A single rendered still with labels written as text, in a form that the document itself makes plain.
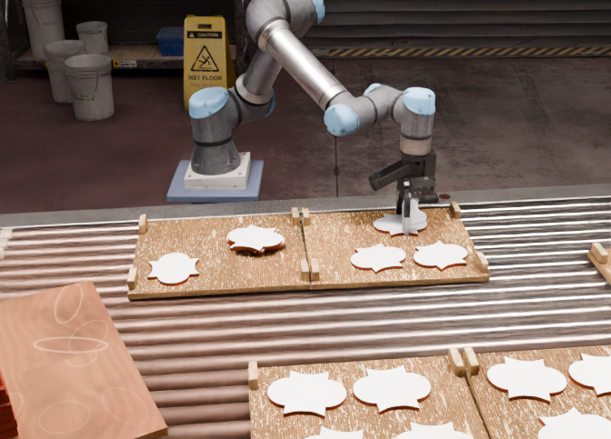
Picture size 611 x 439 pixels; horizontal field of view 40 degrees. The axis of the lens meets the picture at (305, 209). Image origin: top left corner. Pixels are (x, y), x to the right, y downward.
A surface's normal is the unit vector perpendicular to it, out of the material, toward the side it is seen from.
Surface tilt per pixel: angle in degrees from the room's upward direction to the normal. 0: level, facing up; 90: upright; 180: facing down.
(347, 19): 83
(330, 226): 0
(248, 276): 0
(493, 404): 0
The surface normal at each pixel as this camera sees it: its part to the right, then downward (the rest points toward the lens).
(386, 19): 0.01, 0.38
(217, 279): -0.01, -0.89
